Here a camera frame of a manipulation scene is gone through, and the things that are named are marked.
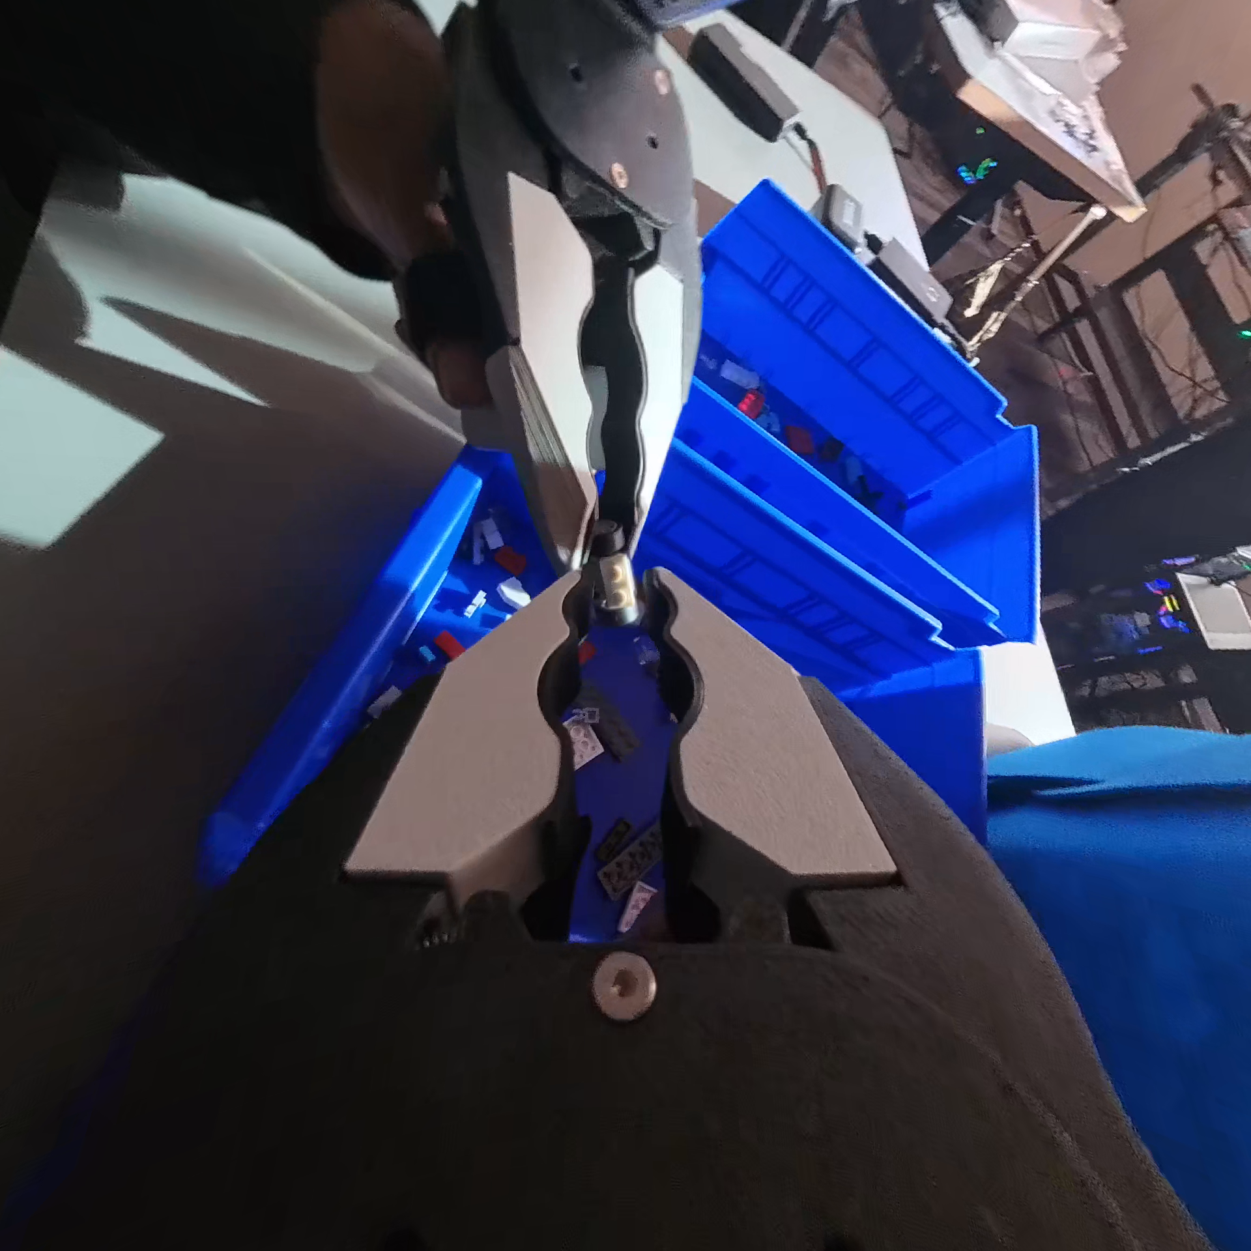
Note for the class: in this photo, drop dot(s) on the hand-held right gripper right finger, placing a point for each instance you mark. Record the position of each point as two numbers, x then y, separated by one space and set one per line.
772 772

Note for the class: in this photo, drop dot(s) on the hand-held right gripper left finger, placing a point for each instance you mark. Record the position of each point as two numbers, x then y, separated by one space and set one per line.
469 763

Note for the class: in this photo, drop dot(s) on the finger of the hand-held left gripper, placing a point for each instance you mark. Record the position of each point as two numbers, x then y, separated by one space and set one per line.
675 333
542 342

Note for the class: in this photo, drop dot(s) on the small grey black brick assembly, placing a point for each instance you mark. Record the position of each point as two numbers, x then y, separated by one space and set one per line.
618 573

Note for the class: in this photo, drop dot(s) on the person's left forearm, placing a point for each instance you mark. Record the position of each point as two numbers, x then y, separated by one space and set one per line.
146 78

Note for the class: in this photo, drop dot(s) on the grey desk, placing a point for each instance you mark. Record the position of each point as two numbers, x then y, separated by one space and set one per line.
195 635

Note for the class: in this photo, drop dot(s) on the person's left hand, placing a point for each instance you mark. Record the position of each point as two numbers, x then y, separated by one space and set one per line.
382 127

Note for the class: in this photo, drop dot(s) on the heap of small toy bricks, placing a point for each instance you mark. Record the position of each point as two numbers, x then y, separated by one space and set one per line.
752 403

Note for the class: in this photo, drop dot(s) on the large blue plastic bin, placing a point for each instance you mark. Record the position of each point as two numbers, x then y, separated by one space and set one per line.
332 704

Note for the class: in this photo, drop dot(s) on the black flat box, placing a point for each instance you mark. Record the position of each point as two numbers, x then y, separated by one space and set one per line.
743 78

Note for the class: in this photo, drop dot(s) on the pile of loose toy bricks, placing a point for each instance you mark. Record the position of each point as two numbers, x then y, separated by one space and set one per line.
626 866

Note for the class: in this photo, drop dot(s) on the grey cube device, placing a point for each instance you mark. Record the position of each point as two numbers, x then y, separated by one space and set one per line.
840 211

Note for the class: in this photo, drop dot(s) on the black adapter box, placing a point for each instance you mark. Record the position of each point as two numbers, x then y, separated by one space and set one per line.
904 279

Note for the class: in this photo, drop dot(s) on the blue fabric chair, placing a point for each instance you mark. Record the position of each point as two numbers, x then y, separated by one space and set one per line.
1123 929

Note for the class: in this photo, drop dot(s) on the wooden table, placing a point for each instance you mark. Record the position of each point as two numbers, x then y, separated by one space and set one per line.
1056 89

